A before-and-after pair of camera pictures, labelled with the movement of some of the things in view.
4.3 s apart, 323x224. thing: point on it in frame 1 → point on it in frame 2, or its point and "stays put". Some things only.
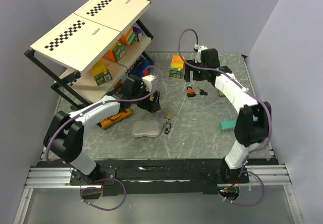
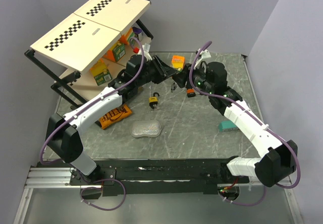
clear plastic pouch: (149, 128) stays put
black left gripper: (152, 106) → (166, 70)
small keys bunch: (167, 126) → (173, 87)
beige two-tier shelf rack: (88, 53) stays put
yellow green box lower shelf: (101, 72) stays put
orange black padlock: (190, 92) stays put
